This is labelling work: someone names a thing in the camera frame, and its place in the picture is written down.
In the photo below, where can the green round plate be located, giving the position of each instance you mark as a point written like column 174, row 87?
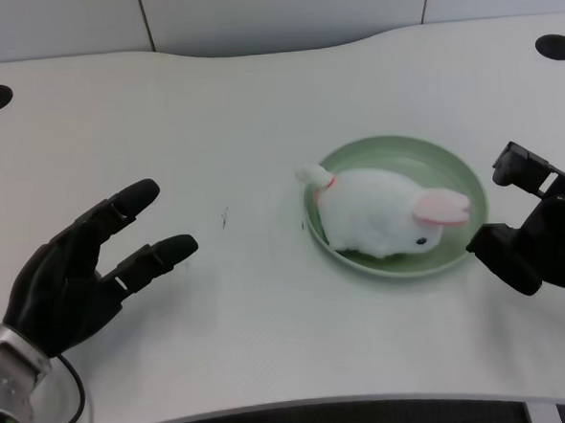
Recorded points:
column 453, row 172

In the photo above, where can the white plush rabbit doll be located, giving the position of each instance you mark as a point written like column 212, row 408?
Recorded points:
column 383, row 210

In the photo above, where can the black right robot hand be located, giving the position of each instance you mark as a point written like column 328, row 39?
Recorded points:
column 543, row 238

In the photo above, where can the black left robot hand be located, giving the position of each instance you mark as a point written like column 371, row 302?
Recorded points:
column 71, row 282

